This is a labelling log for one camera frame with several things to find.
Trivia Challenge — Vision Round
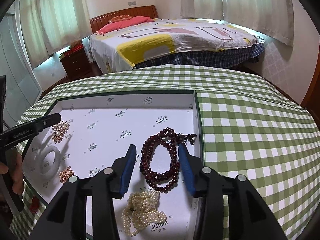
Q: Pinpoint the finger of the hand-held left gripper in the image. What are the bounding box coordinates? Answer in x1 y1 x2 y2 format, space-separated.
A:
0 76 7 132
31 113 62 133

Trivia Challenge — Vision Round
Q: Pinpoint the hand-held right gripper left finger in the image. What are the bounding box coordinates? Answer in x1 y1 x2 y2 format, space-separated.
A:
30 144 137 240

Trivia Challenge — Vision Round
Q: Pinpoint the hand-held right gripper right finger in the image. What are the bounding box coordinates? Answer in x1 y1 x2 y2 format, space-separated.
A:
178 144 287 240

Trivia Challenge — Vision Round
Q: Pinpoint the dark red bead necklace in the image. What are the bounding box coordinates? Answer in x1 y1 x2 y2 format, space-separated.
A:
139 127 198 193

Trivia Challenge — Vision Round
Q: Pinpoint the pearl cluster brooch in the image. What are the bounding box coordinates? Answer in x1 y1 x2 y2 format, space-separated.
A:
51 121 73 144

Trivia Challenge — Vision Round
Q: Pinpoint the pale jade bangle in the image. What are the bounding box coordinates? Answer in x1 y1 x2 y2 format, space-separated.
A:
41 146 63 177

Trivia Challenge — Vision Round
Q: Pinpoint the cream pearl necklace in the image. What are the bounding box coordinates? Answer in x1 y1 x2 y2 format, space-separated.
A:
122 191 167 237

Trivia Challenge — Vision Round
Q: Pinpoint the shallow green jewelry box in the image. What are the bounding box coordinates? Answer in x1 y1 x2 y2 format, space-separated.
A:
19 90 207 240

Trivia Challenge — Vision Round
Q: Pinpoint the gold flower brooch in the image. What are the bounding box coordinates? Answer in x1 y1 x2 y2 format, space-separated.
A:
59 166 75 183

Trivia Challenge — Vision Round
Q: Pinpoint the person's left hand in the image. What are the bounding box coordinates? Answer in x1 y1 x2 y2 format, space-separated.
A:
0 152 25 195

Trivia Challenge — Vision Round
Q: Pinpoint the glass sliding wardrobe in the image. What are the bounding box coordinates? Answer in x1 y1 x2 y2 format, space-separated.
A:
0 12 42 128

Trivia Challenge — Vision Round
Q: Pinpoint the dark wooden nightstand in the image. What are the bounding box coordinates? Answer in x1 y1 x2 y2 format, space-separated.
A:
59 47 90 80

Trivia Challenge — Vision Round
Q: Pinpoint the red knot charm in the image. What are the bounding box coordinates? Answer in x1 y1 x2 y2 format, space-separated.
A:
28 197 40 214

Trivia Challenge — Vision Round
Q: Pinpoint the green checkered tablecloth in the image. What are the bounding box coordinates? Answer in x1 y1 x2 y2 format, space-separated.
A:
10 64 320 240

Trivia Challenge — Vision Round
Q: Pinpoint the blue plaid bed skirt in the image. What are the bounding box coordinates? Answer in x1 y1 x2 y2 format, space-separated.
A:
134 44 265 69

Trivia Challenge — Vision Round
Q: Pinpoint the embroidered pink pillow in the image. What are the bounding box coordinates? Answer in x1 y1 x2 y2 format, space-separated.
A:
108 15 132 23

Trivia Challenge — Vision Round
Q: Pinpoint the bed with patterned sheet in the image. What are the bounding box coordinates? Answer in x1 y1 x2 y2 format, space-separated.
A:
89 18 265 73

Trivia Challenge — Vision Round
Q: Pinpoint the wooden bed headboard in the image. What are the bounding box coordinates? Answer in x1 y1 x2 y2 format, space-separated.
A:
89 5 160 34

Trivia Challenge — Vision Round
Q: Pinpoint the wooden door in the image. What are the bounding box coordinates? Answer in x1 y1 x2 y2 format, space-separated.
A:
301 72 320 123

